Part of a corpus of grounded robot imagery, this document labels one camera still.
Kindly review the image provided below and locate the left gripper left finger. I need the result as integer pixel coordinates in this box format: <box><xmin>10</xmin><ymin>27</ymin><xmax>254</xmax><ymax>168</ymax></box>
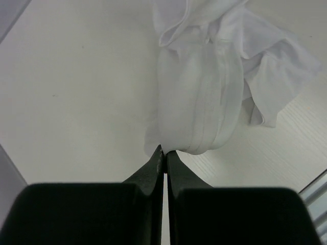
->
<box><xmin>1</xmin><ymin>147</ymin><xmax>164</xmax><ymax>244</ymax></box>

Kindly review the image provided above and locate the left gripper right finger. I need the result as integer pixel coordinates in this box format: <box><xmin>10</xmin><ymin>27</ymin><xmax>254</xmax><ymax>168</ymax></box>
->
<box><xmin>166</xmin><ymin>152</ymin><xmax>321</xmax><ymax>244</ymax></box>

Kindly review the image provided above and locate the white t shirt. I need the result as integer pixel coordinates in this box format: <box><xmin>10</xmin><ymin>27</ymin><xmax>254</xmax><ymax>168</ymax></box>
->
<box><xmin>144</xmin><ymin>1</ymin><xmax>320</xmax><ymax>155</ymax></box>

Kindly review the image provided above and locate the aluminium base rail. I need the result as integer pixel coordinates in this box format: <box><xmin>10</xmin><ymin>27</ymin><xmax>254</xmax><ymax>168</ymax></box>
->
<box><xmin>299</xmin><ymin>170</ymin><xmax>327</xmax><ymax>244</ymax></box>

